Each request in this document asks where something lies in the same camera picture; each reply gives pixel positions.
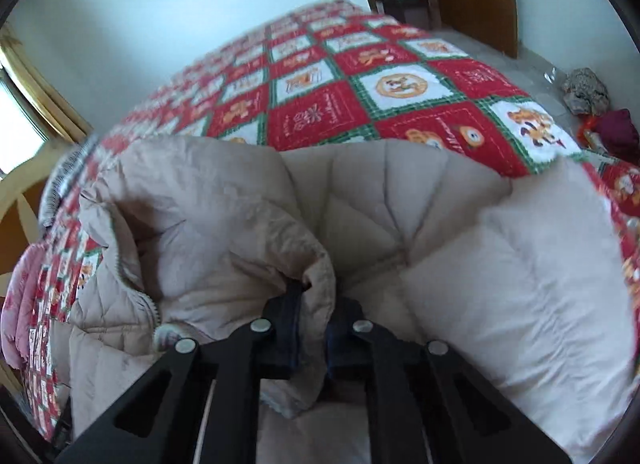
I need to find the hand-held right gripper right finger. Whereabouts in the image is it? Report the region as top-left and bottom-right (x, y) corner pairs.
(325, 294), (573, 464)

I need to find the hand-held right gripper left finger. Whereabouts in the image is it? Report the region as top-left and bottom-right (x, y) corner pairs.
(52, 281), (307, 464)

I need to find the beige puffer jacket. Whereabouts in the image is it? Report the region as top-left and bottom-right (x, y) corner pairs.
(47, 134), (636, 464)

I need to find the red checkered printed quilt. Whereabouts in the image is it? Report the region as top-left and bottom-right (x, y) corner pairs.
(10, 0), (640, 445)

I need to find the pink blanket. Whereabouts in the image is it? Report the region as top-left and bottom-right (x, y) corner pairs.
(0, 243), (47, 371)

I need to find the striped pillow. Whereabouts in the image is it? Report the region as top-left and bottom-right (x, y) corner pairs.
(39, 138), (102, 226)

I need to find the cream wooden headboard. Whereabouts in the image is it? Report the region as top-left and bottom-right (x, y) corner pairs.
(0, 137), (77, 247)

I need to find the orange cloth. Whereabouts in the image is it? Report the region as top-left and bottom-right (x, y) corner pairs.
(575, 117), (607, 146)

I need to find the window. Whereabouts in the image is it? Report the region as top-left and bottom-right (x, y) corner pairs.
(0, 64), (52, 176)

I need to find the yellow curtain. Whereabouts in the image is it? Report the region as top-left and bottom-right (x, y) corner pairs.
(0, 24), (94, 145)

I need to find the grey crumpled cloth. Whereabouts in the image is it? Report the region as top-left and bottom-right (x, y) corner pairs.
(562, 67), (611, 116)

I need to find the maroon cloth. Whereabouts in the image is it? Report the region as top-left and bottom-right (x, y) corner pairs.
(597, 108), (640, 156)

